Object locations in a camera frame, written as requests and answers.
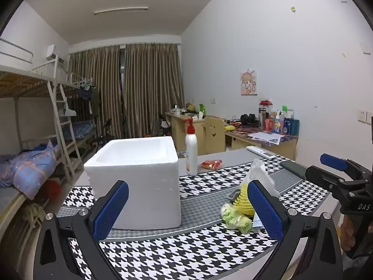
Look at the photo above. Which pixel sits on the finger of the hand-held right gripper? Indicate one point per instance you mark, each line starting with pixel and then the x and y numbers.
pixel 319 176
pixel 333 161

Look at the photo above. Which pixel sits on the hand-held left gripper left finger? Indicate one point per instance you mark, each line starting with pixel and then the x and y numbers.
pixel 112 210

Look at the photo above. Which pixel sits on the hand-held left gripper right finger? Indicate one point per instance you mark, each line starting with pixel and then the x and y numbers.
pixel 266 213

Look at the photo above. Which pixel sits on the blue face mask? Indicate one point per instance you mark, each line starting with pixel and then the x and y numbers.
pixel 257 224

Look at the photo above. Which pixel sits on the yellow ribbed sponge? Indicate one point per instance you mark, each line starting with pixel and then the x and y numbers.
pixel 243 204

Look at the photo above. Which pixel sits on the white foam box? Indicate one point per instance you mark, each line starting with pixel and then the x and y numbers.
pixel 131 186

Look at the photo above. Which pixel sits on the green printed plastic bag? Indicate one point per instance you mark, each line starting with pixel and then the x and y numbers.
pixel 234 218

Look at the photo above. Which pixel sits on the grey sock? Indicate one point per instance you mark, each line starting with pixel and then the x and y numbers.
pixel 231 196

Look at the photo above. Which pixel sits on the white plastic bag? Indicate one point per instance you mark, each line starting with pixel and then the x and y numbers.
pixel 259 172

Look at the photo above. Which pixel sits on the yellow soft toy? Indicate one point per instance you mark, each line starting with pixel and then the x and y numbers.
pixel 229 128

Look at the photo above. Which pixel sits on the person's right hand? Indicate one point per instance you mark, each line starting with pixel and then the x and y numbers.
pixel 346 233

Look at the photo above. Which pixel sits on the white remote control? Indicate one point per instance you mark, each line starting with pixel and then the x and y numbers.
pixel 260 152

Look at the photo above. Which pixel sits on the row of toiletry bottles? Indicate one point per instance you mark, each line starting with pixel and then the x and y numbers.
pixel 284 122

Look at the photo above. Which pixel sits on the red bag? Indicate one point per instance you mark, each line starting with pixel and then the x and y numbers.
pixel 52 188

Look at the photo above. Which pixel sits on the printed paper sheets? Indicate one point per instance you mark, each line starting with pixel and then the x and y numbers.
pixel 266 138

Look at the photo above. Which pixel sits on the wooden desk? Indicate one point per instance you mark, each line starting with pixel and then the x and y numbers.
pixel 247 144
pixel 179 128

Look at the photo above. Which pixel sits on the red snack packet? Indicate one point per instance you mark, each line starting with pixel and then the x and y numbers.
pixel 211 164

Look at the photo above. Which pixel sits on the pale yellow cloth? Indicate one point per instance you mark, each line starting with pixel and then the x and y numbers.
pixel 33 214

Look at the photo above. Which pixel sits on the steel thermos flask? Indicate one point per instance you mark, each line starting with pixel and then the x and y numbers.
pixel 262 119

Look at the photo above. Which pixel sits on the blue checked mattress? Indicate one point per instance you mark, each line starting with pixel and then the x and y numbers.
pixel 83 129

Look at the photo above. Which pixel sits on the houndstooth table cloth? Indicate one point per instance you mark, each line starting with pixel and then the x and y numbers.
pixel 189 253

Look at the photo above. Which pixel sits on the red desk tray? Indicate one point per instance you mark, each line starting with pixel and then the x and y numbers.
pixel 265 103

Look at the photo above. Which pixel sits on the black headphones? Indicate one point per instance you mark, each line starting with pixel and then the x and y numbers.
pixel 249 120

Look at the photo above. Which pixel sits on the blue patterned quilt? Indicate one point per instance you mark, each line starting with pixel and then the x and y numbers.
pixel 32 166

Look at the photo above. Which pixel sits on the wooden smiley chair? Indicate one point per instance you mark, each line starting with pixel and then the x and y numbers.
pixel 214 135

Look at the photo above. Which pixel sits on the white bed ladder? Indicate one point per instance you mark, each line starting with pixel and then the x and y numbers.
pixel 62 128

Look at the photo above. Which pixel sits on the white pump lotion bottle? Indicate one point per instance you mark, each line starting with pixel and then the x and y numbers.
pixel 191 151

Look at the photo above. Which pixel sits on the hanging dark clothes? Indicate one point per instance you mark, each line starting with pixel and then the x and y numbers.
pixel 89 97

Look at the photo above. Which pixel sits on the brown curtain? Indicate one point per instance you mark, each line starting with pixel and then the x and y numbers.
pixel 151 87
pixel 93 93

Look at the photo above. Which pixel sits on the steel kettle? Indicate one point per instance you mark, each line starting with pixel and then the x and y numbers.
pixel 176 110

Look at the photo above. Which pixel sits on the green plastic bottle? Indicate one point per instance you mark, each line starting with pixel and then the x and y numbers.
pixel 202 110

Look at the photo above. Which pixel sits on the white metal bunk bed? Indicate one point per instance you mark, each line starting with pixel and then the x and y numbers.
pixel 78 81
pixel 26 81

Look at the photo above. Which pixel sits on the white air conditioner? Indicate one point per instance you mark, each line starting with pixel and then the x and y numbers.
pixel 52 52

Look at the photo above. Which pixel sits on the ceiling tube lamp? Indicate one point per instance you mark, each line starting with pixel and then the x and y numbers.
pixel 121 9

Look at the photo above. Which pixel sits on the wall socket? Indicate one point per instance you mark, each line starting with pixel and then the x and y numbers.
pixel 363 116

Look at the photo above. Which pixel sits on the cartoon wall poster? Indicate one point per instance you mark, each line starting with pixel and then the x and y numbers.
pixel 248 83

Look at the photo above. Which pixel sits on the white wall panel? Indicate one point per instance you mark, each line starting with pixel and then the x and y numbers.
pixel 364 48

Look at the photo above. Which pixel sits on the white wall switch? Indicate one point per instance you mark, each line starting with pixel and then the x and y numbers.
pixel 212 101

